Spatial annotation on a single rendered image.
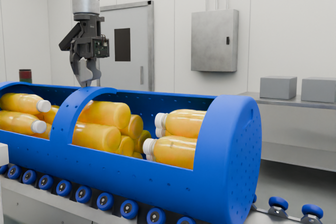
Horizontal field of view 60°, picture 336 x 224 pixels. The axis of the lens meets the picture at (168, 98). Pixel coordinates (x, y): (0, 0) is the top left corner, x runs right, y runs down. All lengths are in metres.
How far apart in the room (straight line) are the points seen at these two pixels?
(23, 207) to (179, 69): 3.73
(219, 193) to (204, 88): 3.79
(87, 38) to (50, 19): 5.76
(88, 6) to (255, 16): 3.37
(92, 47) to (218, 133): 0.44
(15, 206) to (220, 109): 0.71
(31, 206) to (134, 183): 0.42
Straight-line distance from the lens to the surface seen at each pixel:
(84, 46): 0.85
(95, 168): 0.72
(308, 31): 3.93
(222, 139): 0.54
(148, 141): 0.69
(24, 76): 1.73
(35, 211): 0.98
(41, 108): 1.01
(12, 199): 1.06
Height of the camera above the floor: 1.31
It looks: 8 degrees down
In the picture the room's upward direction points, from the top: straight up
